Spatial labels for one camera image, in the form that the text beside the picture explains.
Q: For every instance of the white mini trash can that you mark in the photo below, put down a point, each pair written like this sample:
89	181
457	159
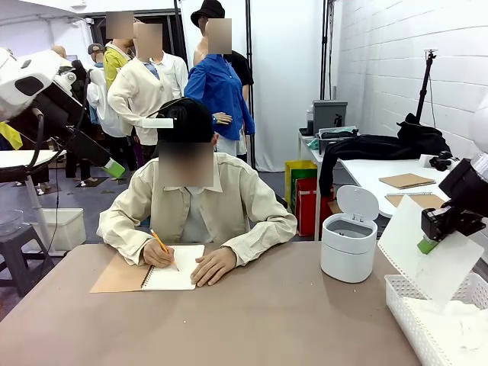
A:
345	259

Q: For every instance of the brown cardboard spiral notebook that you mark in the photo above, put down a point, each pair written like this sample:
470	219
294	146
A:
431	200

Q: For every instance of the grey tray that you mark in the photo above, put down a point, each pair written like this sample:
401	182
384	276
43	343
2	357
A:
337	131

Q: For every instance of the person's left forearm beige sleeve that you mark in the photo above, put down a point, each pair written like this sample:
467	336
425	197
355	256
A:
263	240

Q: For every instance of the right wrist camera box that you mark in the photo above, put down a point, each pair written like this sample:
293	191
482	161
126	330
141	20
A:
425	160

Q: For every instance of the mannequin in blue shirt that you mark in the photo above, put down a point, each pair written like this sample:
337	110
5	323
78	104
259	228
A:
217	87

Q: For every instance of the yellow pencil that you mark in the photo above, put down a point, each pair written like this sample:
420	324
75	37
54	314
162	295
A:
158	240

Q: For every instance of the white torn notebook sheet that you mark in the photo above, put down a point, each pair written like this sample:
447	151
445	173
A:
404	236

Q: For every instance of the black tripod with phone clamp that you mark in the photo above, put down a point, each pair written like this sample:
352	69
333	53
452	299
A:
424	87

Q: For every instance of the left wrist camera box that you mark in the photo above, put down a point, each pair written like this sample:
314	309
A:
65	84

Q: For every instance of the clear bowl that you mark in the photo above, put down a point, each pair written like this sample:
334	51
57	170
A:
9	223

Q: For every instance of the white head camera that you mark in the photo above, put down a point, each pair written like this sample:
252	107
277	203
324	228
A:
158	123

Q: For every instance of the red bag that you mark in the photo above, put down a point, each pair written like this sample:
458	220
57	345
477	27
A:
305	206

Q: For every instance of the white storage bin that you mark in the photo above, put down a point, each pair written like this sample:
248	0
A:
65	232

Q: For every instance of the white perforated plastic basket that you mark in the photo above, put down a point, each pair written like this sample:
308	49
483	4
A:
400	305

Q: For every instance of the white rounded-corner table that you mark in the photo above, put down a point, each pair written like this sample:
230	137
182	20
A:
366	198

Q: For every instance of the person's right hand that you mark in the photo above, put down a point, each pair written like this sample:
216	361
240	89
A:
156	255

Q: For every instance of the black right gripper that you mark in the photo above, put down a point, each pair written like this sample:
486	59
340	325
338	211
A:
463	185

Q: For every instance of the mannequin in yellow raincoat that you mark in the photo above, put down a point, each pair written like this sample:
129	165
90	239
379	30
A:
9	135

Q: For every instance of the teal cloth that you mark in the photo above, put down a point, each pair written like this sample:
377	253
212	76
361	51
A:
312	144

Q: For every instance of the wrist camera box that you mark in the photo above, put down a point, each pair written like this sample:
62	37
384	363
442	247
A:
65	84
425	160

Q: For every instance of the mannequin in cream cardigan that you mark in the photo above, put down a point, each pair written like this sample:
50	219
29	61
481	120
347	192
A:
145	95

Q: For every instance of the mannequin in yellow shirt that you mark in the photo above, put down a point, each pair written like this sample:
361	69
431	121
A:
112	65

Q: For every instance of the black light stand pole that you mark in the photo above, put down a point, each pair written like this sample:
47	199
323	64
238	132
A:
325	45
249	38

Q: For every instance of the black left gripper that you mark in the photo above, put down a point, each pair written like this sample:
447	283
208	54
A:
63	114

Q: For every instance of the mannequin in white shirt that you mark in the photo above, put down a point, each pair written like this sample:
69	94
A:
103	110

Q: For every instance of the green bag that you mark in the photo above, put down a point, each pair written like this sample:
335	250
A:
305	173

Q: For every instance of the person's left hand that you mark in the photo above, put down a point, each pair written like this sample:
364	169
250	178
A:
213	267

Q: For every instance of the grey plastic stool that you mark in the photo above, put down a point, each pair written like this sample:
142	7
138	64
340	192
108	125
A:
19	244

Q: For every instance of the brown spiral notebook white pages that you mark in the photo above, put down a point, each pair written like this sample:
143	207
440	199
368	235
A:
167	280

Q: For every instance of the black garment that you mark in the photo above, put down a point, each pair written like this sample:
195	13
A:
419	141

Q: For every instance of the yellow bag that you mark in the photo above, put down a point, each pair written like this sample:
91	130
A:
289	183

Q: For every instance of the black bucket hat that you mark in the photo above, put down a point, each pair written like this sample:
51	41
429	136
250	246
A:
207	11

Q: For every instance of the grey box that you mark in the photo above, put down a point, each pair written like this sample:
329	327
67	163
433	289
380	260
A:
328	114

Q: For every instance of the black cap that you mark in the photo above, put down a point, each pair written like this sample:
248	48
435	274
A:
190	122

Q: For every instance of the white wall socket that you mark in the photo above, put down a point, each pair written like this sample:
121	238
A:
431	50

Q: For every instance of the person's beige shirt torso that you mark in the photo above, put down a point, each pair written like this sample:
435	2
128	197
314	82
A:
236	198

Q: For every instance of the person's right forearm beige sleeve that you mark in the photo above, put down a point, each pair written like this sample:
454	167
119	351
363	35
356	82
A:
122	244

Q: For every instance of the white paper stack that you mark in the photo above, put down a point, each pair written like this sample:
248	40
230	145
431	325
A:
438	331

